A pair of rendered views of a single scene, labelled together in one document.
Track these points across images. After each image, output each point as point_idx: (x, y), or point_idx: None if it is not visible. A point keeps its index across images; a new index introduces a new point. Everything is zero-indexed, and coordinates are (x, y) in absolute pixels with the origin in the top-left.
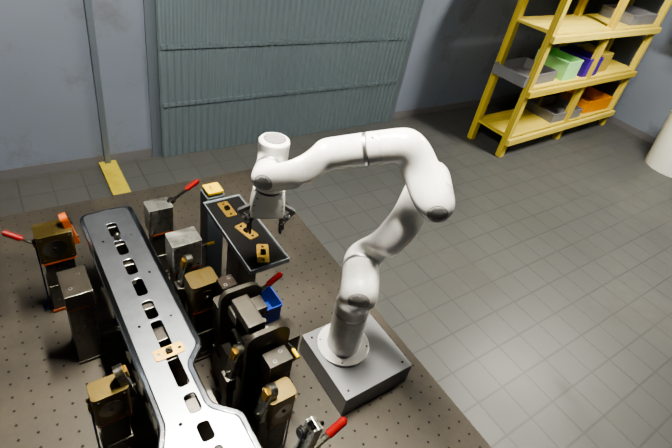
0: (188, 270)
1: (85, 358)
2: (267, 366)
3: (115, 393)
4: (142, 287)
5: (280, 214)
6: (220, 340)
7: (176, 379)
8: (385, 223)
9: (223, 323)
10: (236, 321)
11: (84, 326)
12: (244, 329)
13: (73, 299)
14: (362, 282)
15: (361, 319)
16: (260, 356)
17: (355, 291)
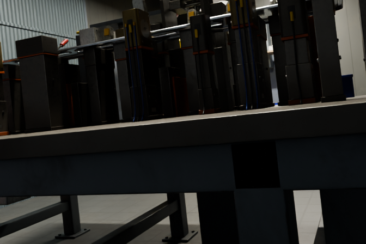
0: (112, 36)
1: (54, 124)
2: (218, 4)
3: (145, 11)
4: (75, 71)
5: None
6: (168, 43)
7: (154, 71)
8: None
9: (166, 25)
10: (180, 2)
11: (53, 78)
12: (175, 44)
13: (47, 40)
14: (224, 0)
15: None
16: (207, 11)
17: (224, 3)
